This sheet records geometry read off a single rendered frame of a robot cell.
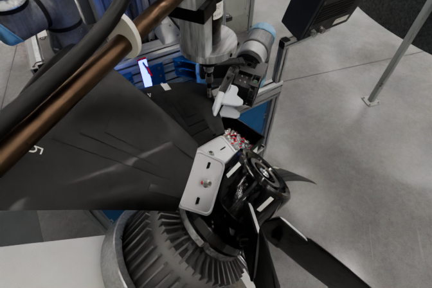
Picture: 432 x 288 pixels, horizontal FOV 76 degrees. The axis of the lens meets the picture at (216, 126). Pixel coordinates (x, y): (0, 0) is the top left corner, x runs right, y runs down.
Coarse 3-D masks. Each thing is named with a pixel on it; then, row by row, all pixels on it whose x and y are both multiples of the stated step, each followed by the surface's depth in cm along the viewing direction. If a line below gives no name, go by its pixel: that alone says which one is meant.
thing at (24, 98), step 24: (120, 0) 17; (96, 24) 17; (120, 24) 18; (72, 48) 16; (96, 48) 16; (48, 72) 14; (72, 72) 15; (24, 96) 13; (48, 96) 14; (0, 120) 13
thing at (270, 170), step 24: (240, 168) 43; (264, 168) 50; (240, 192) 43; (264, 192) 42; (288, 192) 47; (192, 216) 45; (216, 216) 46; (240, 216) 43; (264, 216) 44; (216, 240) 43
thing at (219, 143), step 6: (216, 138) 56; (222, 138) 55; (204, 144) 55; (210, 144) 55; (216, 144) 55; (222, 144) 55; (228, 144) 54; (204, 150) 54; (216, 150) 54; (222, 150) 54; (228, 150) 53; (234, 150) 53; (216, 156) 53; (222, 156) 53; (228, 156) 52
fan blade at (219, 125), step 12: (168, 84) 69; (180, 84) 70; (192, 84) 71; (204, 84) 73; (156, 96) 65; (168, 96) 65; (180, 96) 65; (192, 96) 65; (204, 96) 66; (168, 108) 62; (180, 108) 62; (192, 108) 62; (204, 108) 62; (180, 120) 59; (192, 120) 59; (204, 120) 59; (216, 120) 59; (192, 132) 57; (204, 132) 56; (216, 132) 56
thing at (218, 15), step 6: (222, 0) 29; (222, 6) 30; (216, 12) 29; (222, 12) 30; (216, 18) 30; (222, 18) 31; (216, 24) 30; (216, 30) 31; (216, 36) 32; (216, 42) 32; (204, 66) 35; (210, 66) 35
